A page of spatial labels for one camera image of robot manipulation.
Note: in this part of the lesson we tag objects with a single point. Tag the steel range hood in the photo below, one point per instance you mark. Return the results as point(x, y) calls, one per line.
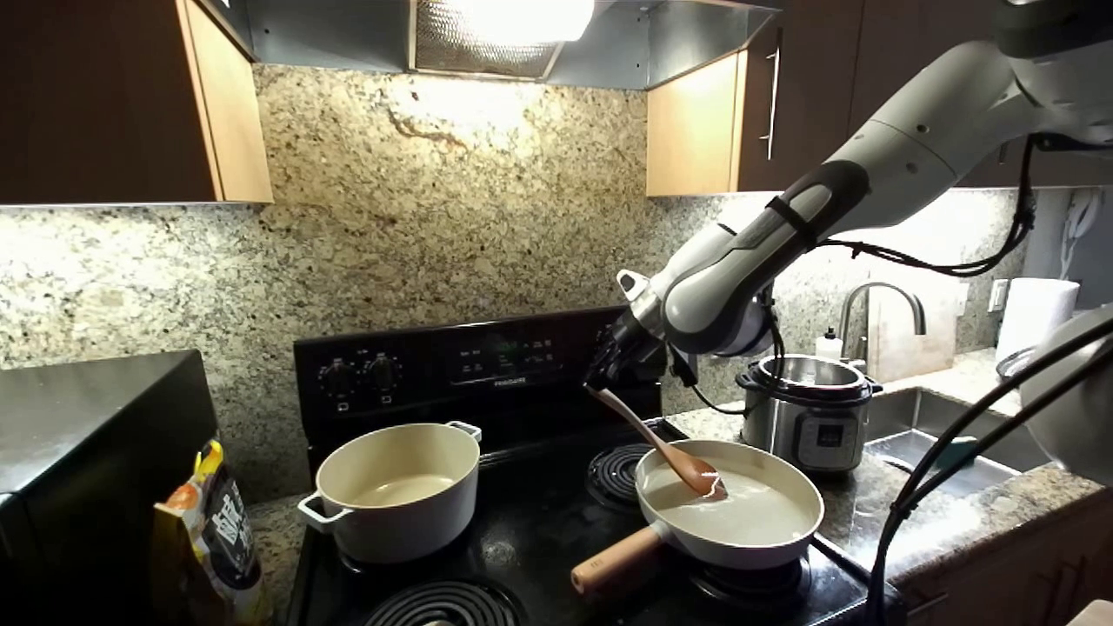
point(334, 29)

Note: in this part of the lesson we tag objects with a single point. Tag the yellow black snack bag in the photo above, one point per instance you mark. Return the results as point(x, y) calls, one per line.
point(220, 533)

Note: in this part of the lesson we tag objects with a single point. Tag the steel kitchen sink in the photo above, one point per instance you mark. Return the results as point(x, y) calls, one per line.
point(917, 419)

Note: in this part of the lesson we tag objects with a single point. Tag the light-edged wooden wall cabinet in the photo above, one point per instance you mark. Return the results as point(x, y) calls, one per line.
point(105, 91)

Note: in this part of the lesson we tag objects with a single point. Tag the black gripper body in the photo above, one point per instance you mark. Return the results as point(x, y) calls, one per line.
point(632, 347)

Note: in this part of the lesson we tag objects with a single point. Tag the white wall outlet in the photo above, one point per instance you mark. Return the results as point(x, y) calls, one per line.
point(999, 296)

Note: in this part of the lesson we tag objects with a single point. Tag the dark brown wall cabinet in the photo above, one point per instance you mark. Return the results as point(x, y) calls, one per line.
point(810, 70)

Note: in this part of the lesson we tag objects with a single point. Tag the pale cutting board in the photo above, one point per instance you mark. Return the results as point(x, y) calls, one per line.
point(917, 347)

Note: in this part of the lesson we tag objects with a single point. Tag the black microwave oven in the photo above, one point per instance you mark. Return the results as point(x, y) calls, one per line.
point(80, 465)

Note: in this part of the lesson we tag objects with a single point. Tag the green sponge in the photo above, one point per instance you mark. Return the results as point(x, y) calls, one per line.
point(954, 452)

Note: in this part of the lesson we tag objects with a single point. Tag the black coil burner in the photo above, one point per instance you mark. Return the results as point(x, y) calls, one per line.
point(602, 477)
point(446, 604)

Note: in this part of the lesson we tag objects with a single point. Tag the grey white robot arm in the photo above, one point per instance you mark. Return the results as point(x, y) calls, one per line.
point(880, 160)

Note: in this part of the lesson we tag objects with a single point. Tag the steel arched faucet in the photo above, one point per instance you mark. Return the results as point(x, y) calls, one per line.
point(880, 285)

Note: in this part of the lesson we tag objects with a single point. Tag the black electric stove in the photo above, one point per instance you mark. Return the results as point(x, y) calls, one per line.
point(532, 524)

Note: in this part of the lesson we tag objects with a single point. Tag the small white soap bottle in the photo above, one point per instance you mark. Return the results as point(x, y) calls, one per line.
point(830, 346)

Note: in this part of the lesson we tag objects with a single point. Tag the white paper towel roll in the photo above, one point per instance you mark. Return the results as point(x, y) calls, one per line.
point(1035, 314)

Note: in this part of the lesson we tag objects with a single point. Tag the black pot at right edge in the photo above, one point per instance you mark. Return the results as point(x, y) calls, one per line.
point(810, 427)

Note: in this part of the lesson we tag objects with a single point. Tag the brown base cabinet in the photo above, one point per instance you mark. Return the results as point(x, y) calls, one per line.
point(1011, 568)

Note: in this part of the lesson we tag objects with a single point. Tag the wooden cooking spoon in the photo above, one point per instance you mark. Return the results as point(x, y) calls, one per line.
point(691, 466)

